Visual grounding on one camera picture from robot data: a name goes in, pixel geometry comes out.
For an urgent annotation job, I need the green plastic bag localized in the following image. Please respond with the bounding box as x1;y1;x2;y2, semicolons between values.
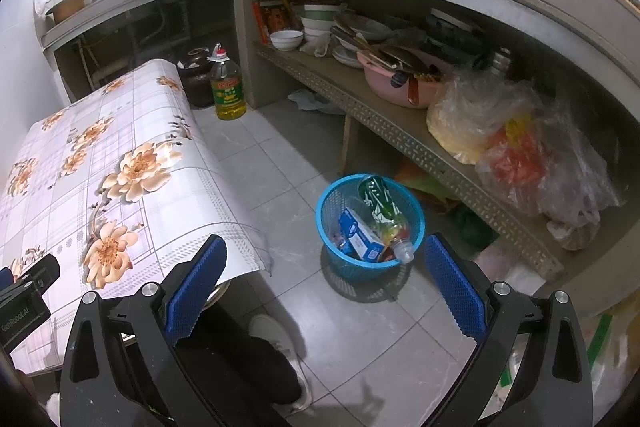
452;204;498;248

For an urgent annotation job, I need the white bowl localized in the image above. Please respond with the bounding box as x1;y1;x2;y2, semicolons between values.
270;30;304;52

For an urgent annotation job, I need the plastic bag with red contents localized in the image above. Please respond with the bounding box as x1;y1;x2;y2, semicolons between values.
475;107;626;228

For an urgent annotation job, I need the clear bottle with green label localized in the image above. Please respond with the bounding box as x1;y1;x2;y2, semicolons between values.
357;174;416;264

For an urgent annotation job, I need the blue and white carton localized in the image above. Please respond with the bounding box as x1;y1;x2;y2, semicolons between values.
338;207;387;262

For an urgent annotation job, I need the white shoe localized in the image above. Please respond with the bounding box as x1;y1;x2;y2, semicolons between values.
248;313;313;410

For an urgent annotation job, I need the concrete shelf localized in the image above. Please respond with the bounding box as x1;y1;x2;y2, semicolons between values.
252;39;566;280

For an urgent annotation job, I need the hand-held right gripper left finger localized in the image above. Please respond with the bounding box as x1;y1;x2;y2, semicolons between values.
59;234;228;427

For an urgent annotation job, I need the person's leg in black trousers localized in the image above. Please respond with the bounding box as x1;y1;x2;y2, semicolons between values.
175;302;306;427

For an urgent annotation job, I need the red printed packet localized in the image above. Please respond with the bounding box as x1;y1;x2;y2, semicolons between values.
251;0;301;45

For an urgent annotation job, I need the blue plastic basket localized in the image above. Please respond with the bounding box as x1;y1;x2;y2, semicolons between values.
315;174;426;285

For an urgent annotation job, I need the plastic bag with yellow contents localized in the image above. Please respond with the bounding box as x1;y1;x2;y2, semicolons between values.
426;72;546;165

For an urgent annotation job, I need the stack of bowls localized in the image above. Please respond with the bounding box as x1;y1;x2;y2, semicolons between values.
301;3;346;58

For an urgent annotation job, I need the dark cookware stack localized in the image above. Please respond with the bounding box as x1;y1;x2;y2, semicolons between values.
425;7;501;68

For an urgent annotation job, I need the metal basin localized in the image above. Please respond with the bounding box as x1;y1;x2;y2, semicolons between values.
46;0;93;24

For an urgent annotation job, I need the steel flask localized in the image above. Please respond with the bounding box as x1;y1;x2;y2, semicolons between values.
487;47;513;78

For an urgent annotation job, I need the dark ceramic jar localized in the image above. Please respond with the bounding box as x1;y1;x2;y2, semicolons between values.
176;48;216;108

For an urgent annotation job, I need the orange plastic bag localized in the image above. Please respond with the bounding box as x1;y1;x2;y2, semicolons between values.
397;157;463;212

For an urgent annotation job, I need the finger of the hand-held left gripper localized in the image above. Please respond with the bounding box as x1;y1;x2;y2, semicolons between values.
0;254;61;297

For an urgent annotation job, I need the stack of plates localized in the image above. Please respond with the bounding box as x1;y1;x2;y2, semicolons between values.
330;14;396;68

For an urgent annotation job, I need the pink plastic basin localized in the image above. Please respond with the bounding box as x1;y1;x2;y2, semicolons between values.
357;49;451;109

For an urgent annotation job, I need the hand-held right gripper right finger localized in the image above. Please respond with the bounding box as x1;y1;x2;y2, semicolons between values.
424;232;596;427

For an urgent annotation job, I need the clear packaging with green stripe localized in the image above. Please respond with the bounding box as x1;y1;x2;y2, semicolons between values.
500;302;638;413

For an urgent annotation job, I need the floral table cover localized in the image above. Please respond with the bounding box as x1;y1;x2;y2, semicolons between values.
0;59;273;378

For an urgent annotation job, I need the cooking oil bottle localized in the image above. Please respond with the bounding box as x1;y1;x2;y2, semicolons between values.
209;43;247;122

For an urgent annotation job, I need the white cloth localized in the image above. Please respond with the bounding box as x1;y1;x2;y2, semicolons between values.
287;88;346;115

